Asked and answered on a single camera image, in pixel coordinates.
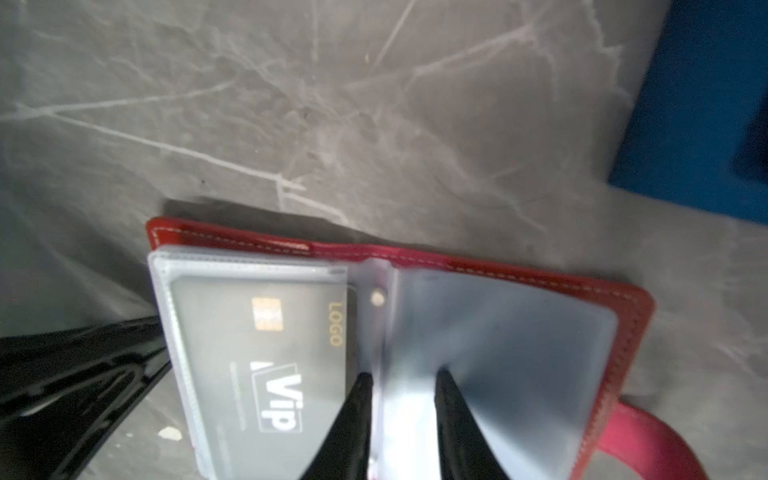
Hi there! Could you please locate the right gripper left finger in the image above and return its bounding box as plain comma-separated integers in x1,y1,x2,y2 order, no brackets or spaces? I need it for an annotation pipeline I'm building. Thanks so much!
301,373,373,480

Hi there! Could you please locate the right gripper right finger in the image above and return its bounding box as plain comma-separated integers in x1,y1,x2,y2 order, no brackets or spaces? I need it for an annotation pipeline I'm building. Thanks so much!
434,368,508,480

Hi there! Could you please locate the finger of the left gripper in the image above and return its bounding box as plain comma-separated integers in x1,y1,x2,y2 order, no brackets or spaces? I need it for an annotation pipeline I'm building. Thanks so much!
1,317,171,479

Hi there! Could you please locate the grey VIP card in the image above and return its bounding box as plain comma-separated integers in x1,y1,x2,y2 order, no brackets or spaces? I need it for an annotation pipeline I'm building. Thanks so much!
170,276,348,479

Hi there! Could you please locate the red card holder wallet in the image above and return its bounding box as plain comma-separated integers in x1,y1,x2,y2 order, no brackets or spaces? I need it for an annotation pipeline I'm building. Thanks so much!
146,217,706,479

